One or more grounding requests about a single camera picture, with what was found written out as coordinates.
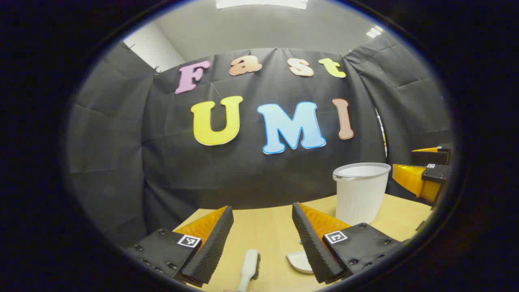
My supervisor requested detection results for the grey plastic dustpan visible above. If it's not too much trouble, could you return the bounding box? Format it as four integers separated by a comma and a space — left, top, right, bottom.
286, 251, 315, 275

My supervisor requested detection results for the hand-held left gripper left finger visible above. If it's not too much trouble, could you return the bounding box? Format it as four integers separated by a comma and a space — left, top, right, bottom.
124, 206, 234, 286

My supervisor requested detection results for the white ribbed garbage bin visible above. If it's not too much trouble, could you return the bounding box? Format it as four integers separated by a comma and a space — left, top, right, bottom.
332, 162, 392, 226

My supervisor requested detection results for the small grey broom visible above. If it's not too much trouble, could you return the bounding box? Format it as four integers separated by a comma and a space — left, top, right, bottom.
236, 249, 261, 292

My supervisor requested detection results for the long ceiling light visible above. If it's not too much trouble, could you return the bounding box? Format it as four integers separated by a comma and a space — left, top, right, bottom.
216, 0, 309, 10

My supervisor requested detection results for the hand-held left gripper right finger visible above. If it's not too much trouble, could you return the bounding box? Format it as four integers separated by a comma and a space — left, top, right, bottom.
292, 202, 406, 284

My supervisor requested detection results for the light wooden desktop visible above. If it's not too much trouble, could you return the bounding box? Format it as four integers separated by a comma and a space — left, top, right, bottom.
174, 194, 434, 292

